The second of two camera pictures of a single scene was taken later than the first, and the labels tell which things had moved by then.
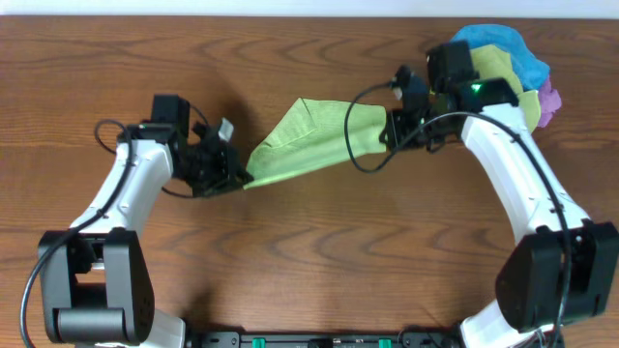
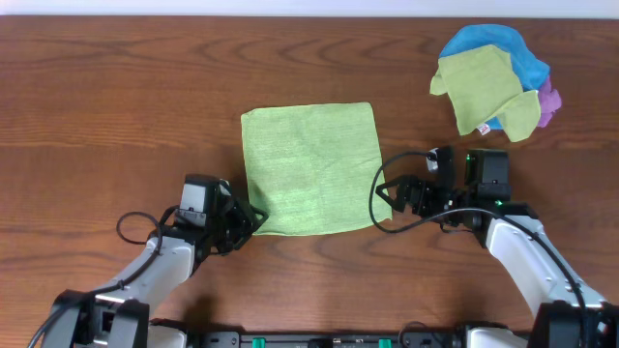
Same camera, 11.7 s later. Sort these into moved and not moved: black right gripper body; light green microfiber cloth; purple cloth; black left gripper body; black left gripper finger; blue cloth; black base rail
Moved: light green microfiber cloth; black right gripper body; black left gripper finger; black left gripper body
Not moved: purple cloth; black base rail; blue cloth
